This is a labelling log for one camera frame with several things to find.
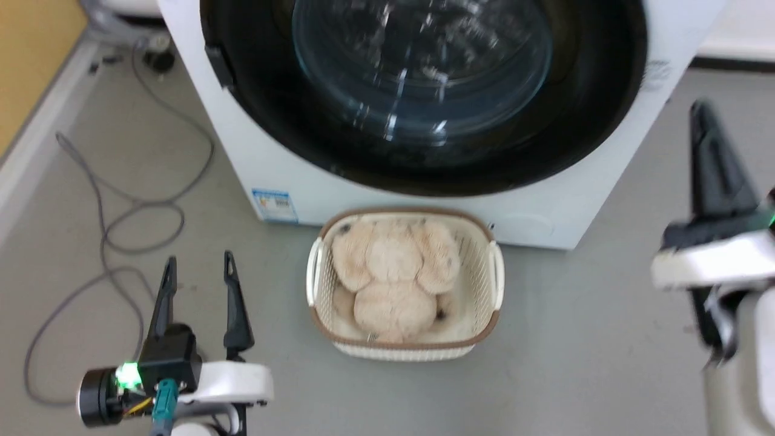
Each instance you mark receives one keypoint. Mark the black round plug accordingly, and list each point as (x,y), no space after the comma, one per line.
(159,60)

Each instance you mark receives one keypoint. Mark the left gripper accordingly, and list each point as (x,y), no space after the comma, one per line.
(172,360)

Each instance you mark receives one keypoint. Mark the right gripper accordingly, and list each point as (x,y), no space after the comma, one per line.
(714,254)

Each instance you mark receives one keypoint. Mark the white front-load washing machine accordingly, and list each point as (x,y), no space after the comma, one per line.
(557,209)

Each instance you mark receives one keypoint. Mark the cream plastic laundry basket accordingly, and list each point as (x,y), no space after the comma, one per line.
(478,284)

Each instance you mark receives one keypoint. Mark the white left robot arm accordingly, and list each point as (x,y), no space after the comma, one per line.
(200,427)

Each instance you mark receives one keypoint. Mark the beige plush toy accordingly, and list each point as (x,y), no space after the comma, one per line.
(393,272)

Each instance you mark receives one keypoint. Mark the blue energy label sticker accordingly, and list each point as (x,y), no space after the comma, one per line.
(275,206)

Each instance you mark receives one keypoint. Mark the black round washer door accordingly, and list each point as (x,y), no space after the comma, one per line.
(290,115)

